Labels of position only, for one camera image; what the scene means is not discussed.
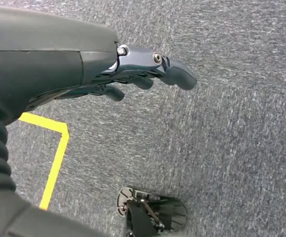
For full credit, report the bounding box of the yellow floor tape rectangle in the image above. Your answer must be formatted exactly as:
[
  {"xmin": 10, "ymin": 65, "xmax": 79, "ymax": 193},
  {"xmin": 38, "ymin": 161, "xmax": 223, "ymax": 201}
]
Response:
[{"xmin": 17, "ymin": 112, "xmax": 70, "ymax": 211}]

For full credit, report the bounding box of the black robot left foot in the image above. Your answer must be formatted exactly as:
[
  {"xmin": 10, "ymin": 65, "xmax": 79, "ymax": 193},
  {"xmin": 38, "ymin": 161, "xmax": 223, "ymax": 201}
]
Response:
[{"xmin": 116, "ymin": 186, "xmax": 188, "ymax": 237}]

